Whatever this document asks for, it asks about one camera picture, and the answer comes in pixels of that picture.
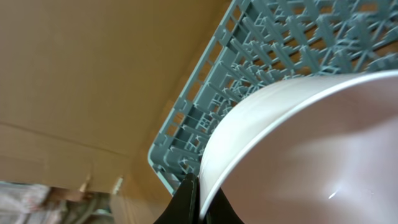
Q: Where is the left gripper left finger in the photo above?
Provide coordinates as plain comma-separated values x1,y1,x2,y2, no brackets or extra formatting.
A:
154,173,199,224

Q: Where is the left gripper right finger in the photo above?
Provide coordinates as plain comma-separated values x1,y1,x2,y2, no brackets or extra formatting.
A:
206,189,244,224

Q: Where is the small white bowl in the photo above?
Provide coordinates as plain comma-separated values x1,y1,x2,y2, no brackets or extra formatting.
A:
199,70,397,223

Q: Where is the grey dishwasher rack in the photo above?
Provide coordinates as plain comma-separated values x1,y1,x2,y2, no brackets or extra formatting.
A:
148,0,397,193

